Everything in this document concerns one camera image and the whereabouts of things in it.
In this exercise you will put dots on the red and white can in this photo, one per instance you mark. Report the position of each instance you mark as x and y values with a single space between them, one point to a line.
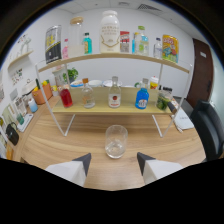
124 41

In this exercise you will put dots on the clear bottle with red label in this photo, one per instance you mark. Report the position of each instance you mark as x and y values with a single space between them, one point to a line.
114 96

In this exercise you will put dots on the white zip pouch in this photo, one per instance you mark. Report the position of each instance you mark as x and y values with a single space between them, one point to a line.
183 120

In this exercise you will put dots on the black chair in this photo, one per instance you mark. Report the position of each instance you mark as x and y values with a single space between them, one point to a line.
208 128

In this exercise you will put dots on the green and white mug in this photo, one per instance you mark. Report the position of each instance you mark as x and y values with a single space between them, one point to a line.
137 84

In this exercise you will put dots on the clear bottle with orange cap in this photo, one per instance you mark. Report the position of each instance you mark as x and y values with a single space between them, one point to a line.
88 98

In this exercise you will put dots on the clear bottle with green cap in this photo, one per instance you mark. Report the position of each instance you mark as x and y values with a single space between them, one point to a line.
142 43

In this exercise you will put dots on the slim blue bottle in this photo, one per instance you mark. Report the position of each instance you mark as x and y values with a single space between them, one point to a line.
134 45

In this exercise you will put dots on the teal liquid bottle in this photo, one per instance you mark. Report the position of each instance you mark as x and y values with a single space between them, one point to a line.
87 45

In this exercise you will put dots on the green leafy plant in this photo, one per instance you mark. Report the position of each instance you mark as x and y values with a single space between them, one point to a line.
71 74

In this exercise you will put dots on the black foil bag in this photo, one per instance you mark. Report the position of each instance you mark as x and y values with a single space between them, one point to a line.
53 43

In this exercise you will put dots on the orange pot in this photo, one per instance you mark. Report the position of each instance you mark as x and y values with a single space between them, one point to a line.
42 95

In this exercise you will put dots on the glass jar with wooden lid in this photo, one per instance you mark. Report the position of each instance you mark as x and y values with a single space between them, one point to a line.
76 36

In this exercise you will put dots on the brown door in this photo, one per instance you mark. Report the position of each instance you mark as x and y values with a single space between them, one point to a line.
201 73

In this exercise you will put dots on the white tray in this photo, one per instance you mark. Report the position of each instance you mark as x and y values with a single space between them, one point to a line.
25 122

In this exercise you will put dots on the blue rimmed bowl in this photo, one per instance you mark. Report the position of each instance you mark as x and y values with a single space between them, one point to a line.
76 84

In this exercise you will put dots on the yellow snack bag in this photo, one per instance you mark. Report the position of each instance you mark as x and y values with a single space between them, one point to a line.
170 48

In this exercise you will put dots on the white frame wooden shelf rack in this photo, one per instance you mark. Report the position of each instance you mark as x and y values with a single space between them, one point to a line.
100 108

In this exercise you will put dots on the red liquid bottle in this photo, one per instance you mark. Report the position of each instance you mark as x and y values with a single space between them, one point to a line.
66 97

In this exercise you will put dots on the clear glass tumbler with ice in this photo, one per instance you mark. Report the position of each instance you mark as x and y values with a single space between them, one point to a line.
116 143

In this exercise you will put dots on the wooden wall shelf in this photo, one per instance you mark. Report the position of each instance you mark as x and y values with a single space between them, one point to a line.
20 58

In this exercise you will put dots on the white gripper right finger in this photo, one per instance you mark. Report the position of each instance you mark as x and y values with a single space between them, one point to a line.
156 168

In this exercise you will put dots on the small black handbag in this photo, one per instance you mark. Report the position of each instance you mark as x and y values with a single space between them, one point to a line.
12 135

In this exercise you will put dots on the small pink bottle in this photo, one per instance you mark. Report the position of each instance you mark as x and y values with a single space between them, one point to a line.
65 50

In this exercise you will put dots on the blue liquid bottle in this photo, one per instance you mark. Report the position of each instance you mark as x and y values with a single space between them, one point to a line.
142 98

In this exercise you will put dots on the large white bottle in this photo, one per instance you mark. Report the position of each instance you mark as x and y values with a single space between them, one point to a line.
110 33

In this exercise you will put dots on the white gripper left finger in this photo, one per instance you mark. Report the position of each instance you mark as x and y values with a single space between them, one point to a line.
71 170

